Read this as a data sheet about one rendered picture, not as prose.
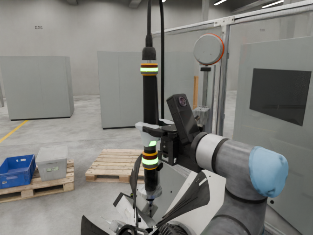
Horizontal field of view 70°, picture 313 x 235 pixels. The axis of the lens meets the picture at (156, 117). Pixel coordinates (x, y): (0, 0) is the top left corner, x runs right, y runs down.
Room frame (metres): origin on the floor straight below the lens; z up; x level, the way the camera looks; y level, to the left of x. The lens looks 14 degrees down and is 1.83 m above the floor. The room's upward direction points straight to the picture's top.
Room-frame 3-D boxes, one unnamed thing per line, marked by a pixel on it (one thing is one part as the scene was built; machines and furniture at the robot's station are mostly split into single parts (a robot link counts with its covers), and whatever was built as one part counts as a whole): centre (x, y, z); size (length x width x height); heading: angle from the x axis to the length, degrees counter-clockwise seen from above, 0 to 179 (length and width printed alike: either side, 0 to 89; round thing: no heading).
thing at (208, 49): (1.24, -0.28, 1.88); 0.16 x 0.07 x 0.16; 66
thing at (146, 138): (0.55, 0.03, 1.64); 0.09 x 0.03 x 0.06; 54
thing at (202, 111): (1.16, -0.24, 1.54); 0.10 x 0.07 x 0.09; 156
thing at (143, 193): (0.60, 0.01, 1.50); 0.09 x 0.07 x 0.10; 156
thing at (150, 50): (0.59, 0.02, 1.66); 0.04 x 0.04 x 0.46
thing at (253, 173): (0.37, -0.17, 1.64); 0.11 x 0.08 x 0.09; 41
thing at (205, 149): (0.44, -0.12, 1.64); 0.08 x 0.05 x 0.08; 131
